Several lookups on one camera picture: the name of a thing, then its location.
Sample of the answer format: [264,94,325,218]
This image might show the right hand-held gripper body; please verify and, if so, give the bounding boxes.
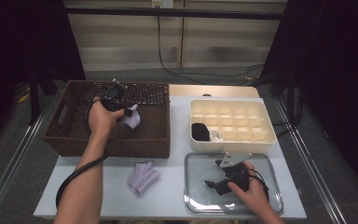
[214,151,254,193]

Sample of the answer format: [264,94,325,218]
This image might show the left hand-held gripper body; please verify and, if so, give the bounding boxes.
[101,77,129,113]

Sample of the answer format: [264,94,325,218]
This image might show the clear plastic box lid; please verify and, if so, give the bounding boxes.
[184,151,285,216]

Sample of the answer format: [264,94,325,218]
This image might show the white sock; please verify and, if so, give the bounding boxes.
[209,130,225,144]

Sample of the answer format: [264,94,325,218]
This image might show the cream divided storage box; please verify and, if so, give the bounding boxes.
[189,98,278,154]

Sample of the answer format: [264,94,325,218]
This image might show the black sock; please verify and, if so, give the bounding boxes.
[191,122,212,143]

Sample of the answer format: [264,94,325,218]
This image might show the brown wicker basket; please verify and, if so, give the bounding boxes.
[42,79,172,159]

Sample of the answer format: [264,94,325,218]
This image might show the person's left hand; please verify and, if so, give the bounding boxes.
[88,96,126,138]

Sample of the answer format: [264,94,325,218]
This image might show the person's right hand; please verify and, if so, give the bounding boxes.
[227,160,272,217]

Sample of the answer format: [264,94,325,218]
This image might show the black metal stand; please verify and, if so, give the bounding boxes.
[269,69,297,123]
[27,69,59,126]

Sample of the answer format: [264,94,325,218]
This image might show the small yellow object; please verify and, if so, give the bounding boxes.
[16,92,31,105]

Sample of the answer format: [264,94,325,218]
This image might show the black horizontal bar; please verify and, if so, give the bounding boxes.
[64,7,288,21]

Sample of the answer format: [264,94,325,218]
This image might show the black curtain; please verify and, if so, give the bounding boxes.
[0,0,87,157]
[259,0,358,200]

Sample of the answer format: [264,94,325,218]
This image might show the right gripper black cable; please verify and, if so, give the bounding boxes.
[247,168,271,202]

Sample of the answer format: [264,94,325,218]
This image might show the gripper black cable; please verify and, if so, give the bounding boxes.
[247,168,271,202]
[55,85,119,210]

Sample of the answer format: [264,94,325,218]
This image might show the black wall cable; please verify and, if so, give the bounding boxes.
[157,7,266,87]

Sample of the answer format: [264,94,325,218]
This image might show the black floor cables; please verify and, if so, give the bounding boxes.
[273,90,304,138]

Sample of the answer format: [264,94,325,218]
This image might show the aluminium floor rail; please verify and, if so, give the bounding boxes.
[274,98,348,224]
[0,102,53,224]

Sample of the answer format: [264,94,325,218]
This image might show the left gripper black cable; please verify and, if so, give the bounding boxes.
[55,85,119,210]

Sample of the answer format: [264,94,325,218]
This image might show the white wall socket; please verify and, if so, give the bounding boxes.
[151,0,175,9]

